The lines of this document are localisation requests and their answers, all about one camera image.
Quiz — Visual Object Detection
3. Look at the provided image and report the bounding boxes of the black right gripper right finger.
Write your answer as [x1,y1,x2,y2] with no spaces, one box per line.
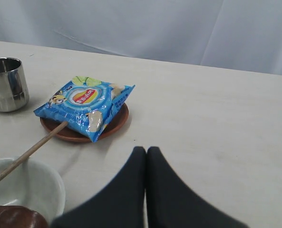
[146,146,247,228]

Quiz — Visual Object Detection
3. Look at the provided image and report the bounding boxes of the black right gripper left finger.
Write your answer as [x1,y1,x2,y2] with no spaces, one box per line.
[50,146,146,228]

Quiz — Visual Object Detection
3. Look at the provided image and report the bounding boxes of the brown round plate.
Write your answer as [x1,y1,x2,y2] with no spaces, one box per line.
[40,103,129,143]

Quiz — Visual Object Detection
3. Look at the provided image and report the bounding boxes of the white ceramic bowl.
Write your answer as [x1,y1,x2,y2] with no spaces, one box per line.
[0,158,66,224]

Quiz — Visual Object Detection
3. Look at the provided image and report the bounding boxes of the blue chips bag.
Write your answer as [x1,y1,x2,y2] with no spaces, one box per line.
[34,76,134,142]

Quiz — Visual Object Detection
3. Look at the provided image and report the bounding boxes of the brown wooden spoon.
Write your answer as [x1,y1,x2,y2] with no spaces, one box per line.
[0,206,49,228]

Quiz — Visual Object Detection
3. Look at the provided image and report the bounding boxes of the stainless steel cup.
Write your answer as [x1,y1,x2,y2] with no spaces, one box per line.
[0,57,29,113]

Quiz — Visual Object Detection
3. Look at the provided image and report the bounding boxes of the white backdrop curtain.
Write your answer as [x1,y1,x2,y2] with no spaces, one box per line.
[0,0,282,75]

